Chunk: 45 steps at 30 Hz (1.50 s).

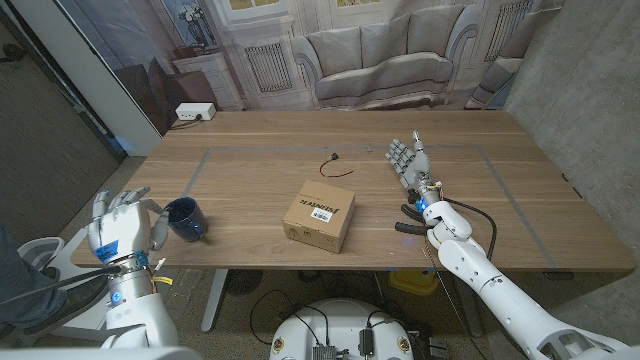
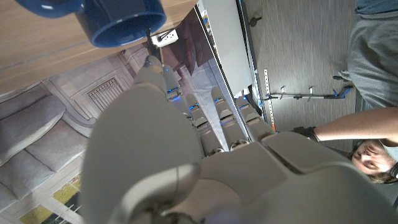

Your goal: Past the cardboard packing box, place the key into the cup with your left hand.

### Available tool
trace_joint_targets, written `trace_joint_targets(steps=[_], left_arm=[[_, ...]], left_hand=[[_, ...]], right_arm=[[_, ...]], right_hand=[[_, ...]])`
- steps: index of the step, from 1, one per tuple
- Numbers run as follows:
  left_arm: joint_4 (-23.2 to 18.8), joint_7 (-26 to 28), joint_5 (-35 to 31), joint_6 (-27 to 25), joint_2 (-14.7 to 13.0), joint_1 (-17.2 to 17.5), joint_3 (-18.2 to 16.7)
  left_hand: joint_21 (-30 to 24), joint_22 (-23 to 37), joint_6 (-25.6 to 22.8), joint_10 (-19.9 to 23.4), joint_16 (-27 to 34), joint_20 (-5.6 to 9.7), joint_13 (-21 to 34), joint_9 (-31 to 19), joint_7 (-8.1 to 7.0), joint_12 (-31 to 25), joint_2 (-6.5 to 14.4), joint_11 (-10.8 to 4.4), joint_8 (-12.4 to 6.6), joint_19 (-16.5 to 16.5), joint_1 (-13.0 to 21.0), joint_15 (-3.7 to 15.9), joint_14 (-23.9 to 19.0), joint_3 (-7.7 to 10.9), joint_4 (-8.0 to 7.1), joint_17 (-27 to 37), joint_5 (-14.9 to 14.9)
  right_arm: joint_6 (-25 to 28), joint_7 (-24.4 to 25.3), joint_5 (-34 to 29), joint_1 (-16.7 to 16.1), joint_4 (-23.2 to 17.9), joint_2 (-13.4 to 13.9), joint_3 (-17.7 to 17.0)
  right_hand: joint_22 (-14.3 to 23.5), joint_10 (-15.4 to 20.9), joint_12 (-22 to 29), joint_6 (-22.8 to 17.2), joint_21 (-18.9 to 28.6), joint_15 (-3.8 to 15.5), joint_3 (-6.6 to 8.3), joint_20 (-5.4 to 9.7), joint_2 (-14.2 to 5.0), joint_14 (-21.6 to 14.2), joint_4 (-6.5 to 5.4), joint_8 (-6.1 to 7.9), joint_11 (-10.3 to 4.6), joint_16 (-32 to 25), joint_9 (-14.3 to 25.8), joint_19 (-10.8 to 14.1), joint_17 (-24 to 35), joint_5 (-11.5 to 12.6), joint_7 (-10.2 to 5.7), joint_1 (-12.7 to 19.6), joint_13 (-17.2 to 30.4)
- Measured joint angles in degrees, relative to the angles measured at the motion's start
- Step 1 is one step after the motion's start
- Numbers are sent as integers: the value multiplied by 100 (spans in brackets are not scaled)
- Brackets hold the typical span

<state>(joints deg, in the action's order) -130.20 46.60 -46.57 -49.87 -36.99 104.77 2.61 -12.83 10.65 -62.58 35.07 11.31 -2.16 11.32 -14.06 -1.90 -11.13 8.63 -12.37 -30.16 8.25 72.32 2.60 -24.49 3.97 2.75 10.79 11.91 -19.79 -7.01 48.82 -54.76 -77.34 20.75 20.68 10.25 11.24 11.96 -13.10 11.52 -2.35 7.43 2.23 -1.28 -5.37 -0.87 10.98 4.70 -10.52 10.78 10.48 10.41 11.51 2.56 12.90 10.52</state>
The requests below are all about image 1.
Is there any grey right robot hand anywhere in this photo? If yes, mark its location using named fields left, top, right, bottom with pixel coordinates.
left=384, top=130, right=440, bottom=195

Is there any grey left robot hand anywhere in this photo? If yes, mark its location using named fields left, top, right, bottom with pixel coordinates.
left=86, top=186, right=171, bottom=266

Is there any dark blue cup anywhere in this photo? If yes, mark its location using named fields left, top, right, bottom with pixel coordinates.
left=163, top=196, right=210, bottom=244

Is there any brown cardboard packing box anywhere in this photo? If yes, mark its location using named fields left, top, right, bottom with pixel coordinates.
left=281, top=179, right=357, bottom=254

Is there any black spring clamp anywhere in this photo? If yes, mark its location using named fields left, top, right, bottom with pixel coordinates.
left=394, top=203, right=436, bottom=236

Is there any dark leather shoe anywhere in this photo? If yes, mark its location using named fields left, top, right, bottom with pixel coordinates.
left=22, top=273, right=114, bottom=336

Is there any person leg in jeans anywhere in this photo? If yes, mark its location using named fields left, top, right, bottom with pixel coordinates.
left=0, top=224, right=69, bottom=341

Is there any white table leg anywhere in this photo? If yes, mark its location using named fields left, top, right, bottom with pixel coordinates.
left=200, top=268, right=230, bottom=334
left=452, top=271, right=485, bottom=339

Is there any yellow object under table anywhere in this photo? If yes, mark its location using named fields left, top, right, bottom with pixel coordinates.
left=388, top=268, right=441, bottom=296

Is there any black round floor object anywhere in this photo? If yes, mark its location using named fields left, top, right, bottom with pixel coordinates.
left=224, top=268, right=264, bottom=296

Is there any printed living room backdrop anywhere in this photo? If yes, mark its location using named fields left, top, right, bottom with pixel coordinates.
left=54, top=0, right=566, bottom=136

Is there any white power strip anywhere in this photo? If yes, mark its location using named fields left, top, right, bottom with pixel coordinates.
left=174, top=102, right=217, bottom=122

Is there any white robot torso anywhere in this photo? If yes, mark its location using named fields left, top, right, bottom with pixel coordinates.
left=268, top=298, right=415, bottom=360

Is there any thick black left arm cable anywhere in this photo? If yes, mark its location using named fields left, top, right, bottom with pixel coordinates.
left=0, top=264, right=124, bottom=309

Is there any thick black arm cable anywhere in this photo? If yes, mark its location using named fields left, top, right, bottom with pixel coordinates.
left=0, top=264, right=124, bottom=309
left=442, top=197, right=499, bottom=261

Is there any black connector with red wire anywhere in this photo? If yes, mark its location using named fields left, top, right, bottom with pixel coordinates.
left=319, top=152, right=355, bottom=179

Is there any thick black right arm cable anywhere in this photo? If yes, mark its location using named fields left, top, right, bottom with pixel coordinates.
left=442, top=197, right=499, bottom=261

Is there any black door handle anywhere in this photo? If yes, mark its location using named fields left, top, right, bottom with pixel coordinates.
left=0, top=43, right=25, bottom=64

